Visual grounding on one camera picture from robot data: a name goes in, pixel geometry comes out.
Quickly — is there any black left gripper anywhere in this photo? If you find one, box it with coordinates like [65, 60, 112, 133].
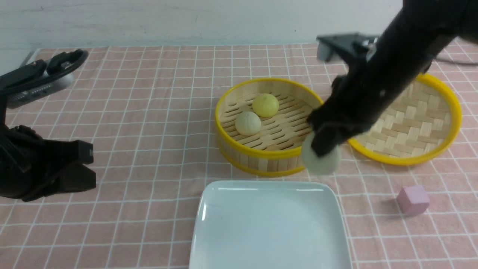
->
[1, 125, 97, 202]

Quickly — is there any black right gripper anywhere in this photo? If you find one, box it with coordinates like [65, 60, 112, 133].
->
[308, 56, 415, 157]

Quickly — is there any white steamed bun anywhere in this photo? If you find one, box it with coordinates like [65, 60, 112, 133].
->
[235, 111, 262, 136]
[300, 133, 341, 176]

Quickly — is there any yellow steamed bun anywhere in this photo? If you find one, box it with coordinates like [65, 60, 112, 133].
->
[252, 93, 279, 118]

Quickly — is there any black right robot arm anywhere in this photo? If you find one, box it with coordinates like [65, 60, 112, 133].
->
[307, 0, 477, 157]

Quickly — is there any white square plate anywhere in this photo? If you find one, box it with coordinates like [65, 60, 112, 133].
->
[189, 180, 353, 269]

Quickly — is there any yellow-rimmed bamboo steamer basket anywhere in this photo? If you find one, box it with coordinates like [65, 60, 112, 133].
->
[214, 78, 323, 177]

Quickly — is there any pink checkered tablecloth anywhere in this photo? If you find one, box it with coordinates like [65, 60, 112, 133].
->
[0, 44, 477, 269]

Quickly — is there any yellow-rimmed woven steamer lid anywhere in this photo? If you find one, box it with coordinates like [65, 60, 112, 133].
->
[349, 74, 462, 166]

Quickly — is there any pink cube block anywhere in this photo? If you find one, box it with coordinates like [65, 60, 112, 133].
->
[396, 185, 431, 216]

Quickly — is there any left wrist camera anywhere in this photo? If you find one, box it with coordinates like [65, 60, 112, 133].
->
[0, 49, 89, 109]

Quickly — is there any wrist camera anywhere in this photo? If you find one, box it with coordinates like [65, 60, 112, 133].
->
[0, 49, 89, 109]
[316, 33, 379, 64]

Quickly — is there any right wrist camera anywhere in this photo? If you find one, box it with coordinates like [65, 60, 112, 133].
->
[316, 33, 379, 64]

